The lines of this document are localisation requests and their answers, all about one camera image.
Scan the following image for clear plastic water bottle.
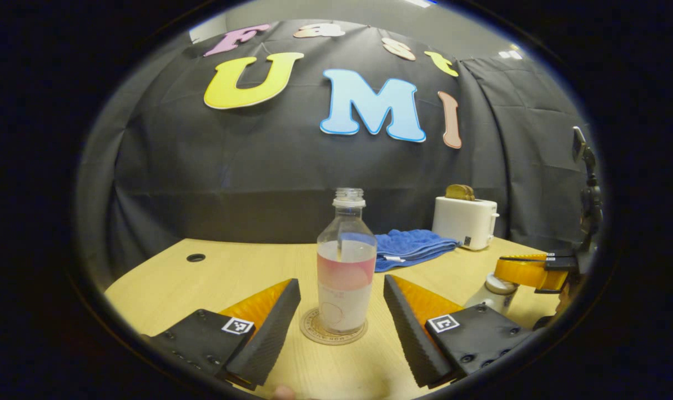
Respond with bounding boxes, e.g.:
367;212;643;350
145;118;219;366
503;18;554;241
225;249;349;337
317;188;378;334

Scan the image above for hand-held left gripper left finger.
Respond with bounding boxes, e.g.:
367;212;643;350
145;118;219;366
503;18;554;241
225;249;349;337
142;278;302;389

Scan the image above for white toaster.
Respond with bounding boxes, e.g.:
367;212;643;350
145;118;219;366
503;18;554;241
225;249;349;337
432;196;500;251

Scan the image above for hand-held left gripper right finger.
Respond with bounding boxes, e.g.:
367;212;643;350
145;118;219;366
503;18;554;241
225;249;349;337
383;274;537;388

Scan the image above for white blue-patterned teacup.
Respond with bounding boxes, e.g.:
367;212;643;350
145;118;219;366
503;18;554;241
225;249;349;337
464;272;519;314

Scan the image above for round wooden coaster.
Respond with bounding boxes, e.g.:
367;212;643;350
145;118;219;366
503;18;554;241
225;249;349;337
300;307;369;346

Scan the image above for folded blue towel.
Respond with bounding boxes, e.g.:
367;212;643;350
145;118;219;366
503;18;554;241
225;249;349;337
374;229;462;273

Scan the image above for black backdrop cloth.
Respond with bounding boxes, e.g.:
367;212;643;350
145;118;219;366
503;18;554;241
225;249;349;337
76;19;592;278

